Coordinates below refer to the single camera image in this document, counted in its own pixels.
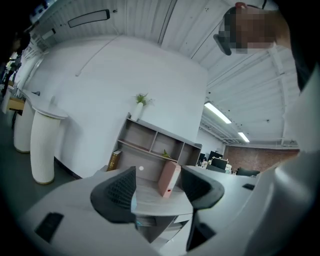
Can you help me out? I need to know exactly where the wooden stool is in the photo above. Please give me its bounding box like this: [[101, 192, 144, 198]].
[[6, 96, 26, 116]]

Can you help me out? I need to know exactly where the person with headset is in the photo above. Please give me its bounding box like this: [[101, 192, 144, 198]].
[[274, 0, 320, 91]]

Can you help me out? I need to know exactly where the grey wooden desk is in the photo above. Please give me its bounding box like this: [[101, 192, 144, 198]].
[[96, 164, 195, 245]]

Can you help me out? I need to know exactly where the pink file box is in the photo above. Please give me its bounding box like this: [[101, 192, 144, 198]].
[[157, 160, 182, 199]]

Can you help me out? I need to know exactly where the brown book with gold spine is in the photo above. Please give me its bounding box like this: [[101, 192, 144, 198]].
[[106, 149, 123, 172]]

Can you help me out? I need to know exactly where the head-worn black camera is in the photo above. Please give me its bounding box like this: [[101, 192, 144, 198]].
[[213, 21, 233, 56]]

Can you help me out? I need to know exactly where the green plant in vase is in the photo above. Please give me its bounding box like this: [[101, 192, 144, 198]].
[[133, 92, 155, 107]]

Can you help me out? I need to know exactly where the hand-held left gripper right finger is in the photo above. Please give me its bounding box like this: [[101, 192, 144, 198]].
[[179, 164, 279, 256]]

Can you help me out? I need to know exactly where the person's head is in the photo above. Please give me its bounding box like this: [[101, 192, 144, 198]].
[[223, 1, 292, 55]]

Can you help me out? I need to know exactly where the white table with ribbed pedestals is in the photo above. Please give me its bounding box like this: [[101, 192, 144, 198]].
[[13, 88, 69, 186]]

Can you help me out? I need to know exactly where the blue file box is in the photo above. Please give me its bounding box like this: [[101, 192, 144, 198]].
[[130, 191, 156, 227]]

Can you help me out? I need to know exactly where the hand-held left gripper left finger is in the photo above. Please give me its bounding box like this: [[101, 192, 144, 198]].
[[18, 166, 161, 256]]

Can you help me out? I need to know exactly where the black monitor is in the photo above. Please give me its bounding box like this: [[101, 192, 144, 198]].
[[208, 150, 230, 172]]

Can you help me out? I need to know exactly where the white vase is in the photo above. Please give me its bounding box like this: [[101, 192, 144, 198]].
[[131, 101, 144, 122]]

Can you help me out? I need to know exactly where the black framed ceiling panel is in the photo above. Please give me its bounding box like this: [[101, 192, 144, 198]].
[[67, 9, 111, 28]]

